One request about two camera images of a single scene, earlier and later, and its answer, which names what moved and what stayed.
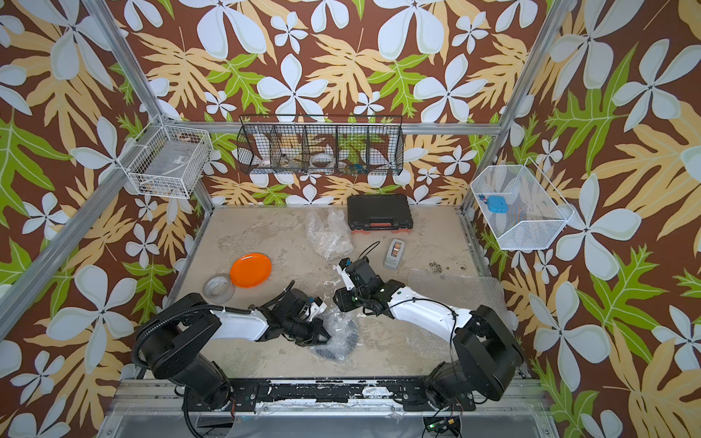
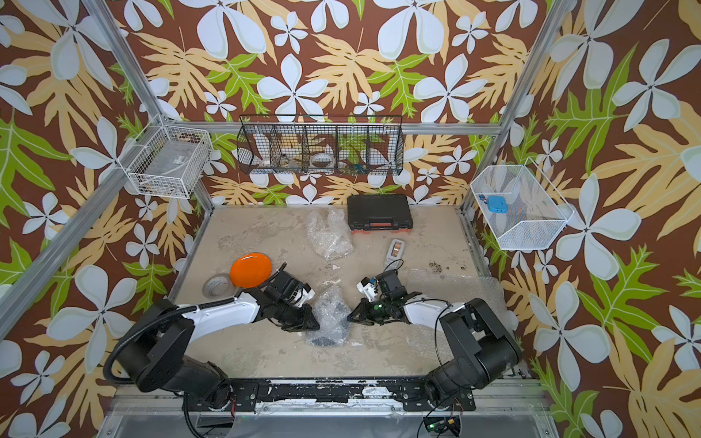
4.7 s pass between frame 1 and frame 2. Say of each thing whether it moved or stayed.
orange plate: stayed
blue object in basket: stayed
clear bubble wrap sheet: stayed
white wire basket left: stayed
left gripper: moved
